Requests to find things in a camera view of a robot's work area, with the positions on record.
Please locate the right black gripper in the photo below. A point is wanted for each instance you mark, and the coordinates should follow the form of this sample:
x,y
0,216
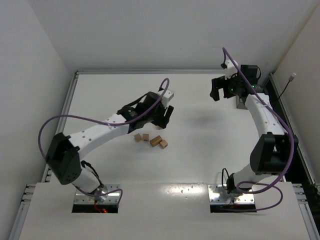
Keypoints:
x,y
222,85

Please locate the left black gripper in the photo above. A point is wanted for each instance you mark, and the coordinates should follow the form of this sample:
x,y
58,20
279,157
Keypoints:
x,y
161,113

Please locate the grey translucent plastic bin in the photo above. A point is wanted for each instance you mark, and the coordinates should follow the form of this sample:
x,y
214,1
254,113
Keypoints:
x,y
240,104

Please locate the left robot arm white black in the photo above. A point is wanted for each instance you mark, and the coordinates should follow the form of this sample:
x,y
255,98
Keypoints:
x,y
66,153

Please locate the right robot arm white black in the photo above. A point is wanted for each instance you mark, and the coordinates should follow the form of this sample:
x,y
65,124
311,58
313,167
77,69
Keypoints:
x,y
275,145

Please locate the light wood cube right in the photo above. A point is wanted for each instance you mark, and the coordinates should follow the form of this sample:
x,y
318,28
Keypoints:
x,y
163,144

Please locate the light wood cube with letter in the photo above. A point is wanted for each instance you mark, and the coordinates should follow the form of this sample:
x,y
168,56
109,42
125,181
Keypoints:
x,y
146,137

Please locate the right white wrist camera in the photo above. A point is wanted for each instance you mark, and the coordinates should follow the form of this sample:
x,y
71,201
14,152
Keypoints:
x,y
229,68

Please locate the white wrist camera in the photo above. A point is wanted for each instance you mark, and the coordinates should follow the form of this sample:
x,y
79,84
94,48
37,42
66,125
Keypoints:
x,y
166,98
229,68

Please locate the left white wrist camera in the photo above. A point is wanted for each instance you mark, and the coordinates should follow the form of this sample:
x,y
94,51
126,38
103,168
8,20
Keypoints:
x,y
166,98

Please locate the aluminium table frame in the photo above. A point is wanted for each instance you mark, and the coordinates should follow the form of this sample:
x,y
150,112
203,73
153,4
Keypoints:
x,y
165,191

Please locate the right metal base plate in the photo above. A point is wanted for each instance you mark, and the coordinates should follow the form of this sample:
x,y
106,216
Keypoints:
x,y
218,196

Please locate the metal base plate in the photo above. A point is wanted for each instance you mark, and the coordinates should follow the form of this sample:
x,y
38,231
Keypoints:
x,y
104,194
218,196

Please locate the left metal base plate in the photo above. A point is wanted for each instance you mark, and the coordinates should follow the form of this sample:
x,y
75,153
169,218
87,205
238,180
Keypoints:
x,y
104,194

